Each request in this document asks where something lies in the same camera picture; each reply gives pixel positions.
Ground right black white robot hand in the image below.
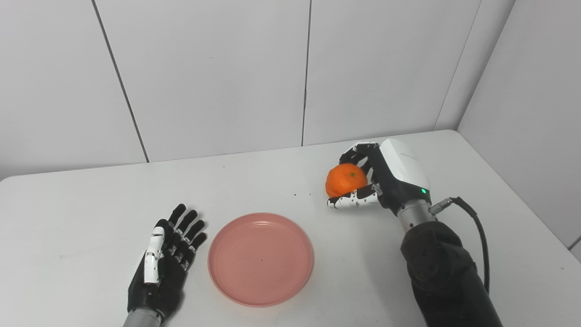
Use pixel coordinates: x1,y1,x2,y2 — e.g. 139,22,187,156
327,139,432,217

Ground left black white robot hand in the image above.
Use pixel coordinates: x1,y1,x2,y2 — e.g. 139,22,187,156
127,203,208,323

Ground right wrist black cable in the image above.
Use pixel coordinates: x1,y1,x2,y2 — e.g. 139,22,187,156
429,196,491,293

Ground orange fruit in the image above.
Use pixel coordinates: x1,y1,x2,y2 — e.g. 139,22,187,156
325,163,368,199

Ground pink round plate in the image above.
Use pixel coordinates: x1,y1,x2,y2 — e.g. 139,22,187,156
208,212,315,307

